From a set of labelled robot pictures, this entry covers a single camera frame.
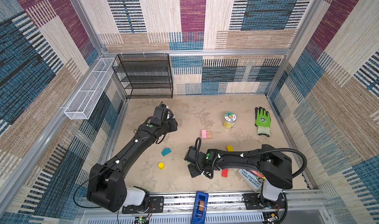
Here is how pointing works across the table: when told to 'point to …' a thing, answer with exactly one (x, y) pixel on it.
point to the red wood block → (225, 172)
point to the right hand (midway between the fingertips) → (197, 172)
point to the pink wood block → (204, 133)
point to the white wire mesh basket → (82, 105)
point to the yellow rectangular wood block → (229, 148)
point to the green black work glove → (262, 121)
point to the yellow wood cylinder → (161, 165)
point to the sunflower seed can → (229, 118)
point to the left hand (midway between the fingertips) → (176, 121)
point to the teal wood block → (166, 151)
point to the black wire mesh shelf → (144, 74)
